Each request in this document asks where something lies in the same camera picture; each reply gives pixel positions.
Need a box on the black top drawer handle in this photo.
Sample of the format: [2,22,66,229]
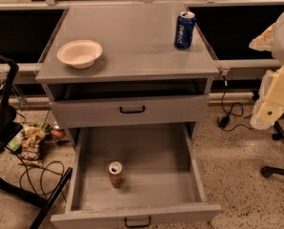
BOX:
[119,105,146,115]

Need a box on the orange soda can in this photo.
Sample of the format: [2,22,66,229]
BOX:
[108,161,125,188]

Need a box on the red apple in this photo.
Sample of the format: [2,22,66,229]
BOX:
[51,129,66,138]

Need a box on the white paper bowl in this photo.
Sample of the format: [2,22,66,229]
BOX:
[57,40,103,69]

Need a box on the blue pepsi can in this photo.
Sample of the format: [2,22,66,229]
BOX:
[173,11,195,50]

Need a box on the black power adapter cable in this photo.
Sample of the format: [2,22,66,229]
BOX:
[215,74,255,133]

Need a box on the grey drawer cabinet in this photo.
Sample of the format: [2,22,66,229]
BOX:
[34,1,220,151]

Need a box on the brown chip bag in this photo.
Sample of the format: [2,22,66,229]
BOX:
[21,125,46,167]

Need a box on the closed grey top drawer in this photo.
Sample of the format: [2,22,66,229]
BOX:
[51,95,210,128]

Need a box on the open grey middle drawer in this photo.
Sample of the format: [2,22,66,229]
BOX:
[51,123,221,229]

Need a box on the black chair base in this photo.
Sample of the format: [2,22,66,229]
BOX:
[260,114,284,177]

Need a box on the black floor cable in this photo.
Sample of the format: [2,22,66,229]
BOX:
[5,112,69,203]

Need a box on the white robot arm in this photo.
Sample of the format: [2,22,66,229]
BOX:
[249,11,284,130]

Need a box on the black stand frame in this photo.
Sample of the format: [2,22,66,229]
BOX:
[0,55,72,229]

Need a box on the black middle drawer handle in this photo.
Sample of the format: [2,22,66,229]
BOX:
[124,217,152,229]

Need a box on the green snack bag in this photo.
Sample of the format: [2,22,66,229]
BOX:
[7,131,24,152]

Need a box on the black drawer handle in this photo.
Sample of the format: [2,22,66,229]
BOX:
[119,105,146,115]
[124,217,152,229]

